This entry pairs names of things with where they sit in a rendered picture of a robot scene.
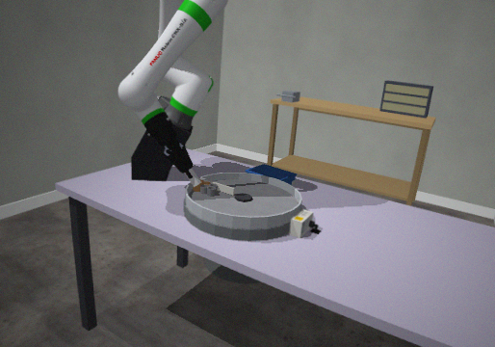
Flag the grey round turning table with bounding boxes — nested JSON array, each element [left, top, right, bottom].
[[184, 173, 321, 241]]

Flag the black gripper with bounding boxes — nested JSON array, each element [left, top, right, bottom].
[[155, 127, 201, 187]]

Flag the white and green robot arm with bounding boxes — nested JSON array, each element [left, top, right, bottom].
[[118, 0, 228, 137]]

